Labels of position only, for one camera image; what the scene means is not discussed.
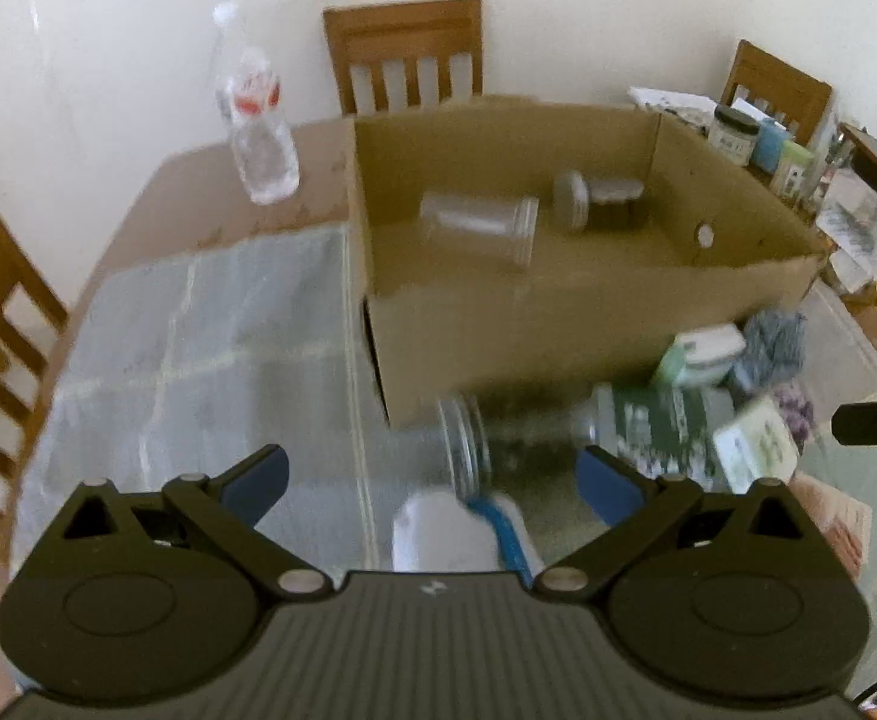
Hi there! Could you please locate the light blue cup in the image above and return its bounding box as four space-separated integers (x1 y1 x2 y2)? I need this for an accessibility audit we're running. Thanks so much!
751 117 793 174

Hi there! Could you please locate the green white labelled jar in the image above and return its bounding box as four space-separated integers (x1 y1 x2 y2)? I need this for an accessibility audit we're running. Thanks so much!
436 383 735 499

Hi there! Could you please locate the clear plastic water bottle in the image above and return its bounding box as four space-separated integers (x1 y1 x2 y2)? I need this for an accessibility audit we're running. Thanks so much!
212 0 300 205

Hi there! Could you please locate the light grey checked tablecloth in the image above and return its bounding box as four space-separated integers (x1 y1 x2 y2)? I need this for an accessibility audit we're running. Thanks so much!
11 226 877 694

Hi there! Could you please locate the white printed carton box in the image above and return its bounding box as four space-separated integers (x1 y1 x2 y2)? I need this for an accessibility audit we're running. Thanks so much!
712 395 800 494

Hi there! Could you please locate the clear empty plastic jar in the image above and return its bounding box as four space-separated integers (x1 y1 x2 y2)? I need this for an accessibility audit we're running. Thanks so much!
418 192 539 270

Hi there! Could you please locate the wooden chair far right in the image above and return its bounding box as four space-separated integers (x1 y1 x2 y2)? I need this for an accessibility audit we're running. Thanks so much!
720 39 834 146

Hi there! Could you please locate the wooden chair far centre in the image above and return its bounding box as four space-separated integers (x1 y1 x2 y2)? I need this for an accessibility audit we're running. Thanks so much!
322 0 484 115

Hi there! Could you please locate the black lid glass jar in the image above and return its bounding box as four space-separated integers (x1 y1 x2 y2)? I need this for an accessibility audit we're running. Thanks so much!
707 104 761 167

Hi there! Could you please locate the crumpled clear plastic bag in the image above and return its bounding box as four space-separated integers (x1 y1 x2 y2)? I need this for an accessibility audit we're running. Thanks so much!
816 169 877 294

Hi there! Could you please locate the stack of white papers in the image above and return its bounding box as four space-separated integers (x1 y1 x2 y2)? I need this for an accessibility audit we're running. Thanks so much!
627 86 717 121

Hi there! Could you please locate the dark jar with grey lid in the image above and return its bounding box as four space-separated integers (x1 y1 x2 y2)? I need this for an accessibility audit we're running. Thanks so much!
552 171 648 234

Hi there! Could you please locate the white knit glove blue cuff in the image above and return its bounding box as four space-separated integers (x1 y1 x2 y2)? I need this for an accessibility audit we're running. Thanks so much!
391 488 544 587

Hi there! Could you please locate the pale green canister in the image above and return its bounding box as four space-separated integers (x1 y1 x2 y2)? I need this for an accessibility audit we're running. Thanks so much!
769 140 814 200

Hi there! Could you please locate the open cardboard box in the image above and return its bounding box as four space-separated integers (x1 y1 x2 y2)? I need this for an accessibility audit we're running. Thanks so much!
352 103 824 426

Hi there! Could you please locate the purple yarn ball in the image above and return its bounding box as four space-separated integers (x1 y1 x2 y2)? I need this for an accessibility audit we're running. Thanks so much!
770 380 816 452

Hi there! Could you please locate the small green white box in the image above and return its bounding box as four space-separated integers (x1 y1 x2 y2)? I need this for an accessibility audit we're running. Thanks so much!
651 323 746 388

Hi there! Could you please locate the blue grey yarn ball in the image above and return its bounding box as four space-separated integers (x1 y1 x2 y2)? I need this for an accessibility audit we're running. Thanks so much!
726 309 806 401

